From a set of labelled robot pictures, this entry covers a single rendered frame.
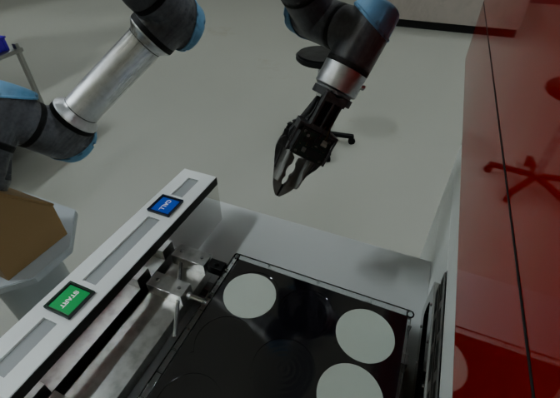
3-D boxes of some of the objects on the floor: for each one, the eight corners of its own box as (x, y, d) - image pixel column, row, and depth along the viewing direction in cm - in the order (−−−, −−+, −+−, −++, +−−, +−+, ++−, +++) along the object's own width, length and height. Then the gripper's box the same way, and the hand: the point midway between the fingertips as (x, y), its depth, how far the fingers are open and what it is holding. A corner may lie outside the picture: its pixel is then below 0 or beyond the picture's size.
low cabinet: (517, 3, 685) (539, -59, 624) (532, 42, 495) (567, -43, 434) (402, -5, 751) (413, -63, 690) (377, 25, 561) (389, -50, 500)
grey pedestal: (-10, 405, 136) (-183, 262, 85) (82, 310, 167) (-3, 165, 116) (92, 470, 120) (-45, 344, 69) (173, 352, 152) (119, 206, 101)
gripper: (313, 81, 55) (253, 196, 61) (363, 107, 57) (300, 218, 63) (308, 79, 63) (256, 181, 69) (352, 102, 65) (297, 201, 71)
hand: (280, 188), depth 68 cm, fingers closed
